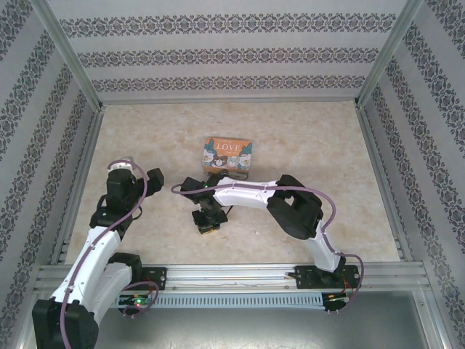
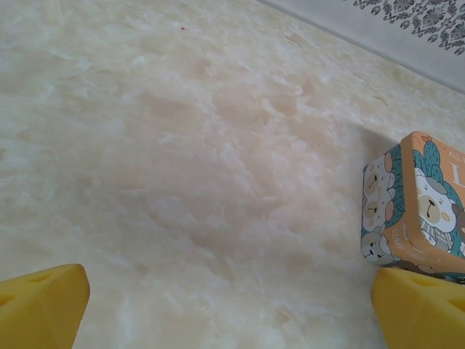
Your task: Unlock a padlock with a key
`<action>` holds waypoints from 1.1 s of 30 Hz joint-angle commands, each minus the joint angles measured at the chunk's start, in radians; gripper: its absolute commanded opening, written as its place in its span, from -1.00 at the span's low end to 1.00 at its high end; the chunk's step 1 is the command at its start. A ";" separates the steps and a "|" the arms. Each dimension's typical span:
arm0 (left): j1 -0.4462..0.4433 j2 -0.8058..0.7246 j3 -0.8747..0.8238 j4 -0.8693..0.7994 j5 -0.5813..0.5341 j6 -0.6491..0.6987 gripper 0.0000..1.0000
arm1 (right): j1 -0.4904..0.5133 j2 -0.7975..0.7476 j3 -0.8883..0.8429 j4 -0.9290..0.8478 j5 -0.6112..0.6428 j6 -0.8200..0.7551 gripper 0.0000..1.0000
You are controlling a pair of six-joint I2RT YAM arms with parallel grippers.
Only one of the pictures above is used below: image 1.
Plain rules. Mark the orange LOVE bear tin box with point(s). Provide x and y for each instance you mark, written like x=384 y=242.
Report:
x=227 y=152

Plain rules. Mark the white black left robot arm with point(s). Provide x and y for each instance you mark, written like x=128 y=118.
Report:
x=98 y=251

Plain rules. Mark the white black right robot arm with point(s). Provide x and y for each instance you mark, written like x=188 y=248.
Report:
x=239 y=194

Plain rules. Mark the green-lit circuit board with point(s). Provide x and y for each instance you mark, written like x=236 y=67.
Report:
x=136 y=301

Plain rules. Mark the small circuit board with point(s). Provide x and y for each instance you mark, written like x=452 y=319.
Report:
x=338 y=297

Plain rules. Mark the aluminium table side rail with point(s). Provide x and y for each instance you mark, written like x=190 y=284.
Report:
x=78 y=185
x=387 y=185

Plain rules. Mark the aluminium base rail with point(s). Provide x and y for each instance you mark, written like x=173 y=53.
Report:
x=225 y=278

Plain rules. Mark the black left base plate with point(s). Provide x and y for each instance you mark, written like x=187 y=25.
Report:
x=154 y=278

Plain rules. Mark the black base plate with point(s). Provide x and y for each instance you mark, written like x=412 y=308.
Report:
x=305 y=278
x=154 y=278

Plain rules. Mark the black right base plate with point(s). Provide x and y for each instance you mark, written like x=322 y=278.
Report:
x=305 y=278

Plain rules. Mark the aluminium frame post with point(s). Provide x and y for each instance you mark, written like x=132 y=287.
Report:
x=390 y=51
x=65 y=51

